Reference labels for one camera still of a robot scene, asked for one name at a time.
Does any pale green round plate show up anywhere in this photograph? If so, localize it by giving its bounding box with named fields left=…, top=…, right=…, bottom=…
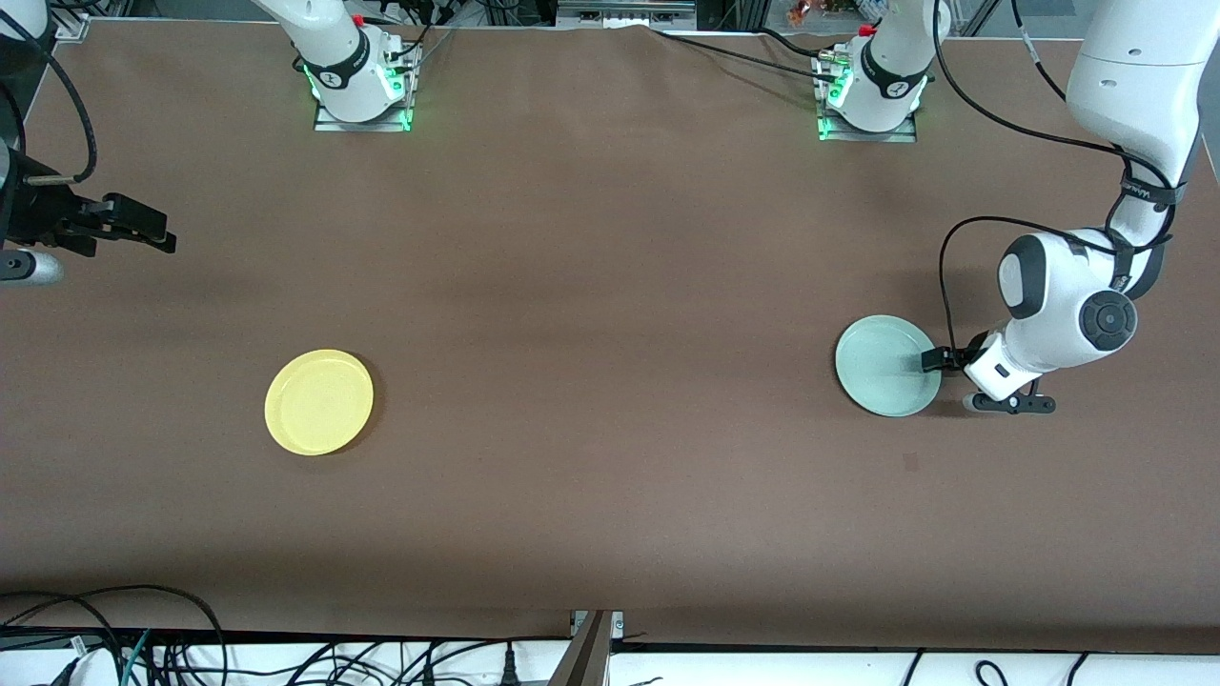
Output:
left=835, top=314, right=944, bottom=418

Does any yellow round plate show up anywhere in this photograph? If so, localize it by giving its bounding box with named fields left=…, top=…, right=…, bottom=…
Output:
left=264, top=349, right=375, bottom=456

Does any orange object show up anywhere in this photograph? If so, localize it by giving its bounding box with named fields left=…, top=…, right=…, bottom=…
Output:
left=786, top=0, right=864, bottom=27

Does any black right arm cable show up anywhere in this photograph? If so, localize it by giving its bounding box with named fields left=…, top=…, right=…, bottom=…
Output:
left=0, top=29, right=98, bottom=185

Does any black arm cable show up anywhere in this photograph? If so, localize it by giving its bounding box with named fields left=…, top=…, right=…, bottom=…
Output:
left=932, top=0, right=1178, bottom=358
left=0, top=29, right=98, bottom=185

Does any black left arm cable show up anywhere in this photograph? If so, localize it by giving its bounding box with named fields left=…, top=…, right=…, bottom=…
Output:
left=932, top=0, right=1178, bottom=358

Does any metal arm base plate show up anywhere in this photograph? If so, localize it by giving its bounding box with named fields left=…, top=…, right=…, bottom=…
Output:
left=313, top=43, right=420, bottom=132
left=818, top=48, right=921, bottom=144

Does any black cable across table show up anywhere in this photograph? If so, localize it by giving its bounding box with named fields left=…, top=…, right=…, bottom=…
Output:
left=656, top=27, right=844, bottom=85

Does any black looped cable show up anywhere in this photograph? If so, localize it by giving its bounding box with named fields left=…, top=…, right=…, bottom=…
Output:
left=0, top=585, right=228, bottom=686

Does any green cable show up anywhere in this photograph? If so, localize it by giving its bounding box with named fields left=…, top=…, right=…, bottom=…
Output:
left=119, top=629, right=153, bottom=686

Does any metal table bracket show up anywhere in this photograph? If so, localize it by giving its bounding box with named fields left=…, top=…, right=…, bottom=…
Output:
left=547, top=610, right=625, bottom=686

